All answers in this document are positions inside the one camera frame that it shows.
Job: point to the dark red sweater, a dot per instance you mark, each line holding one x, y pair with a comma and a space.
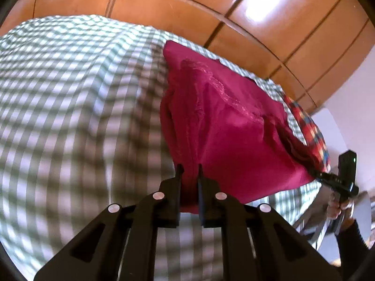
219, 122

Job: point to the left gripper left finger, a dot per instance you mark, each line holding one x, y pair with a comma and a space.
120, 243

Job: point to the red plaid pillow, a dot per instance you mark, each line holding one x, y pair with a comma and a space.
312, 135

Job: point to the grey folding rack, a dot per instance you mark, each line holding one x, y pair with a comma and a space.
317, 212

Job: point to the black sleeved right forearm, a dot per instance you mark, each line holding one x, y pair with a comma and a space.
352, 249

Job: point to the green white checkered bedsheet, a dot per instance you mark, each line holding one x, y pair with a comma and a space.
80, 127

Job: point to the right hand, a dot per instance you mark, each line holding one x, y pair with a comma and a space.
336, 208

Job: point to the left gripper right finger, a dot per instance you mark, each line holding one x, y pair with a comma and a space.
257, 243

